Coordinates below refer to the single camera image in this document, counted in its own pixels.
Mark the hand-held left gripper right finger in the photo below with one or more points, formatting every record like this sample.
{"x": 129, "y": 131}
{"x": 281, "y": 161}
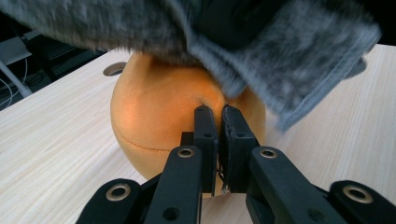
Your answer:
{"x": 238, "y": 149}

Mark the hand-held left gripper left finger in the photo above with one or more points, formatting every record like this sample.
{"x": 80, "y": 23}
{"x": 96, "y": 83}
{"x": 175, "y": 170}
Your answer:
{"x": 204, "y": 149}

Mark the orange plush toy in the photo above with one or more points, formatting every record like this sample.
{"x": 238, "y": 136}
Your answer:
{"x": 162, "y": 115}

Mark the grey fuzzy cloth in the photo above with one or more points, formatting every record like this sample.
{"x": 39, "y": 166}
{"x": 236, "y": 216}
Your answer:
{"x": 295, "y": 62}

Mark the white metal stand leg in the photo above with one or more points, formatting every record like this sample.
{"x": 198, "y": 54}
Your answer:
{"x": 14, "y": 79}

